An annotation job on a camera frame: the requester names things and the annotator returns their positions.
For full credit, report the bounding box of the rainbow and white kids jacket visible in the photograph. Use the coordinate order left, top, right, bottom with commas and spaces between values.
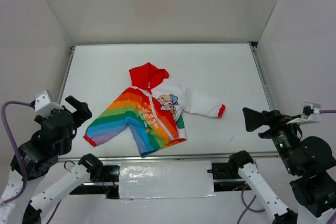
83, 62, 226, 156

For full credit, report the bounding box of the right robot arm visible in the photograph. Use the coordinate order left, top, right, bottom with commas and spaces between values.
208, 103, 335, 223

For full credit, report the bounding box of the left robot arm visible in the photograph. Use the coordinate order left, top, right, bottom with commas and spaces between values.
1, 93, 103, 223

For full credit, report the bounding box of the white foil covered panel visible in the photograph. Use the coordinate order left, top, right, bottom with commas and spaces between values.
119, 161, 215, 199

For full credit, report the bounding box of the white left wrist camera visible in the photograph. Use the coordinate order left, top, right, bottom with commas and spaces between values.
29, 90, 64, 118

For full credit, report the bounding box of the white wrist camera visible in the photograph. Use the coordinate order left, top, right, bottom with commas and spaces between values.
29, 90, 64, 118
287, 102, 321, 125

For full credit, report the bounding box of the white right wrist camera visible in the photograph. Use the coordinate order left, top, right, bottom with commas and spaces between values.
287, 102, 321, 125

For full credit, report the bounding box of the aluminium table frame rail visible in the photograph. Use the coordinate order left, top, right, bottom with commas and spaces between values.
59, 44, 276, 160

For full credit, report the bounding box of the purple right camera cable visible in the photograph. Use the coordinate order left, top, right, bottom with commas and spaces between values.
236, 108, 336, 224

